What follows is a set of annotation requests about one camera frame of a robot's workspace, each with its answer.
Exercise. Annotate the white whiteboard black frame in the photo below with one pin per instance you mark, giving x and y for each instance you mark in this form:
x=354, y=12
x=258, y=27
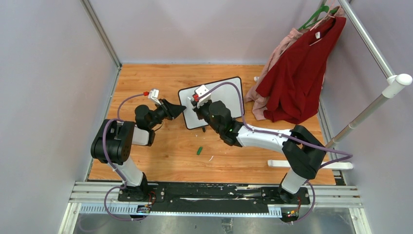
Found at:
x=226, y=93

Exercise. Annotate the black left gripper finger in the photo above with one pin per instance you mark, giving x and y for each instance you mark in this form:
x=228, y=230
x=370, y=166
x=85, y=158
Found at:
x=171, y=114
x=169, y=106

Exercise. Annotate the pink garment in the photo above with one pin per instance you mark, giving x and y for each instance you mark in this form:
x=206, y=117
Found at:
x=293, y=36

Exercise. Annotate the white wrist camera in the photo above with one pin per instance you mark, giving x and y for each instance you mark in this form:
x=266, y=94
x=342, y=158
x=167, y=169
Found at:
x=153, y=96
x=201, y=96

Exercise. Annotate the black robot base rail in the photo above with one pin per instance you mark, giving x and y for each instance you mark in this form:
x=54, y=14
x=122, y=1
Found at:
x=206, y=200

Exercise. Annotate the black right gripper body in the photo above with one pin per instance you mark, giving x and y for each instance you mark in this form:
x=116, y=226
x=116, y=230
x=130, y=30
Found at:
x=203, y=112

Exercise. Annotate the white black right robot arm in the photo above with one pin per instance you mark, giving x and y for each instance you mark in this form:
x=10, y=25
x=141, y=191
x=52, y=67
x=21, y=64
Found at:
x=302, y=150

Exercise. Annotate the metal clothes rack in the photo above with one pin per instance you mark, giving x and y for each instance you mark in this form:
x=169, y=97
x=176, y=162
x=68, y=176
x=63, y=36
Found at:
x=376, y=44

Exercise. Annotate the green marker cap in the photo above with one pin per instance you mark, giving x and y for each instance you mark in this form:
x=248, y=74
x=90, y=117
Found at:
x=199, y=151

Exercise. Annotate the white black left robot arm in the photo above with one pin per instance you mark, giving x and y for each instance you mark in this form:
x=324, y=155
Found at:
x=113, y=141

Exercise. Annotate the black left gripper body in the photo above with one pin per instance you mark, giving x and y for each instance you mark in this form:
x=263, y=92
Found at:
x=159, y=113

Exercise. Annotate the red shirt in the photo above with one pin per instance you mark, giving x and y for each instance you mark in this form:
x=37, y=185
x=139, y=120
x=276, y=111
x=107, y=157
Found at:
x=293, y=85

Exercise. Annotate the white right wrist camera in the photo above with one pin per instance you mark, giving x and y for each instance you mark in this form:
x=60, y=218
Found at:
x=201, y=96

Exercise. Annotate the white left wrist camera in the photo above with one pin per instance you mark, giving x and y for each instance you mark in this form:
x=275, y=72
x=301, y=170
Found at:
x=153, y=96

